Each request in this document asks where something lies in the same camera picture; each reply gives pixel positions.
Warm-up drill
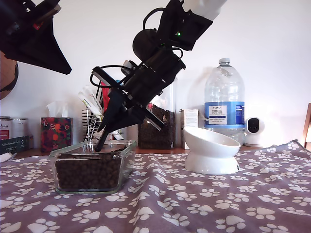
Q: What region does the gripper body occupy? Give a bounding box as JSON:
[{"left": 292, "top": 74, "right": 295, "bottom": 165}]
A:
[{"left": 92, "top": 63, "right": 167, "bottom": 132}]

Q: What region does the black measuring scoop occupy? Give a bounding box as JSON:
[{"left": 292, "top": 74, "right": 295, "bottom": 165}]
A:
[{"left": 94, "top": 130, "right": 110, "bottom": 153}]

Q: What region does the white tilted cat bowl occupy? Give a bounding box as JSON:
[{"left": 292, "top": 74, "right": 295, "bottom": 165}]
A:
[{"left": 182, "top": 126, "right": 241, "bottom": 175}]

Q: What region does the white sachet red print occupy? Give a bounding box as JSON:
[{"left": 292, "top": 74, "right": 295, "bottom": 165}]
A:
[{"left": 82, "top": 85, "right": 104, "bottom": 114}]

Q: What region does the white sachet green print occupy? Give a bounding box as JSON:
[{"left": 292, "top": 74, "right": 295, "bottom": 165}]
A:
[{"left": 77, "top": 91, "right": 103, "bottom": 115}]

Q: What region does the round wooden board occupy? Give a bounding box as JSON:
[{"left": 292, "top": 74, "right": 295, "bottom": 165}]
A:
[{"left": 0, "top": 52, "right": 19, "bottom": 100}]

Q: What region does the clear kibble canister white lid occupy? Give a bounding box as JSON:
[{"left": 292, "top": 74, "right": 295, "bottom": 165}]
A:
[{"left": 137, "top": 75, "right": 177, "bottom": 150}]

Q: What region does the white carton box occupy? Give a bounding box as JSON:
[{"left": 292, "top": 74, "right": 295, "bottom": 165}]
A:
[{"left": 179, "top": 108, "right": 200, "bottom": 150}]

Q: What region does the white tissue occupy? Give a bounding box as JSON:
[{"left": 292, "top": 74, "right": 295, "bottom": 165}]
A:
[{"left": 46, "top": 101, "right": 68, "bottom": 118}]

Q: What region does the floral tissue box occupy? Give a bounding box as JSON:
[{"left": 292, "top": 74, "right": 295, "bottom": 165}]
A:
[{"left": 40, "top": 117, "right": 74, "bottom": 153}]

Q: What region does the glass container of kibble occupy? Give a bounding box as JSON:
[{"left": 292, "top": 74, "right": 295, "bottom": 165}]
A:
[{"left": 48, "top": 139, "right": 138, "bottom": 195}]

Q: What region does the tin can white label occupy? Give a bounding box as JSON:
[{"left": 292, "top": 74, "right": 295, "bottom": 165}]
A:
[{"left": 11, "top": 118, "right": 29, "bottom": 138}]

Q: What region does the tin can dark label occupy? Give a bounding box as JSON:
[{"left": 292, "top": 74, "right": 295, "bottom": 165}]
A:
[{"left": 0, "top": 116, "right": 13, "bottom": 140}]

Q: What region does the large clear water bottle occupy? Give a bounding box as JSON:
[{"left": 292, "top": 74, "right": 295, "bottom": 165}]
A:
[{"left": 204, "top": 58, "right": 245, "bottom": 146}]

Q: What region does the dark green printed box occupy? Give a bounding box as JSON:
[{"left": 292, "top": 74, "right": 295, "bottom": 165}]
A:
[{"left": 0, "top": 135, "right": 30, "bottom": 156}]

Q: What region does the purple paw print cloth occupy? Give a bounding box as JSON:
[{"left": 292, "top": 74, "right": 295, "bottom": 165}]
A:
[{"left": 0, "top": 139, "right": 311, "bottom": 233}]

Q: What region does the white plate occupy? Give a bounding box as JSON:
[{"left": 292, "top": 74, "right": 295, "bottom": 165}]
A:
[{"left": 0, "top": 152, "right": 17, "bottom": 163}]

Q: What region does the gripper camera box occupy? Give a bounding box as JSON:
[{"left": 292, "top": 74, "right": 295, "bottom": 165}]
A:
[{"left": 121, "top": 60, "right": 137, "bottom": 76}]

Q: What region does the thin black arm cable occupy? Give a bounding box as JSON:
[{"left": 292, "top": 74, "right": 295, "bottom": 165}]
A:
[{"left": 89, "top": 64, "right": 128, "bottom": 88}]

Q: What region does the small white round camera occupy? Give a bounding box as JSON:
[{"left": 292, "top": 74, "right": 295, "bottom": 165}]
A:
[{"left": 243, "top": 117, "right": 265, "bottom": 147}]

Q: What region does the wooden chair frame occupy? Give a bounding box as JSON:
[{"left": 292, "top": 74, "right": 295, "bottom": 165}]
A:
[{"left": 303, "top": 103, "right": 311, "bottom": 150}]

